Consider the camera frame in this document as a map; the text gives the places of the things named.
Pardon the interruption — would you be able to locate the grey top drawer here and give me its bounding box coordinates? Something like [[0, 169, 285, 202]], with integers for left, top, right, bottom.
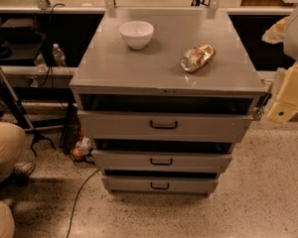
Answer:
[[77, 111, 252, 143]]

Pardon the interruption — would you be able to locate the grey middle drawer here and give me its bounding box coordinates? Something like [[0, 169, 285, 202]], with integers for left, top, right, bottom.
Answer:
[[91, 150, 231, 173]]

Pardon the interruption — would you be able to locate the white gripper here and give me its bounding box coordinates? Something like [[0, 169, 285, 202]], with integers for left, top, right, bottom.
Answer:
[[266, 61, 298, 123]]

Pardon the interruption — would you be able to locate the grey sneaker shoe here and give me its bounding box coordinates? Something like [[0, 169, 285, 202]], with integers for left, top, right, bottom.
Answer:
[[14, 161, 36, 177]]

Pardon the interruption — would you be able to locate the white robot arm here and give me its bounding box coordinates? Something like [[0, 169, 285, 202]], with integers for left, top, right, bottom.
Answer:
[[262, 5, 298, 123]]

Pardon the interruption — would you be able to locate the white ceramic bowl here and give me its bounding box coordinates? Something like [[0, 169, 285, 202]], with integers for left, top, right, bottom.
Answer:
[[119, 21, 154, 50]]

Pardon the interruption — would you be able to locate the black side table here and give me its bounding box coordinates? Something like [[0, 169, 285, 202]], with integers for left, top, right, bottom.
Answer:
[[0, 15, 45, 65]]

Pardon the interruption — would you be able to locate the grey bottom drawer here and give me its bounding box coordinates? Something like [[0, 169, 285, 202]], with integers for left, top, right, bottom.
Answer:
[[102, 176, 219, 194]]

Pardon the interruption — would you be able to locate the grey drawer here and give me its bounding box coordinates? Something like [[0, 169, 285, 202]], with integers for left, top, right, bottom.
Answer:
[[91, 150, 231, 173], [77, 111, 252, 143], [102, 176, 219, 194]]

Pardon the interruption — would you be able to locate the clear plastic water bottle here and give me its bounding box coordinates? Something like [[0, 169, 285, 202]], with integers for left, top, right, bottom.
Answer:
[[52, 44, 67, 67]]

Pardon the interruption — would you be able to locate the person's beige knee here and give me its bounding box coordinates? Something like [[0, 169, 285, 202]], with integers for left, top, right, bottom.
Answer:
[[0, 201, 15, 238]]

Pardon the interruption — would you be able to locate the red white items pile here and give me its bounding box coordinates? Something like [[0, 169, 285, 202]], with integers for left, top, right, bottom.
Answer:
[[71, 130, 91, 162]]

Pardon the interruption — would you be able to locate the grey metal drawer cabinet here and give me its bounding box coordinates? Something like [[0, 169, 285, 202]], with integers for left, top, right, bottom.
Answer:
[[69, 7, 267, 198]]

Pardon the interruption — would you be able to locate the black floor cable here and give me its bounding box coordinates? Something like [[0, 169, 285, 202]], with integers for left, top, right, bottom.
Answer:
[[65, 168, 101, 238]]

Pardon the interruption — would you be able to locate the black tripod stand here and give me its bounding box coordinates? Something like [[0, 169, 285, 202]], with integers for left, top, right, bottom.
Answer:
[[0, 66, 55, 156]]

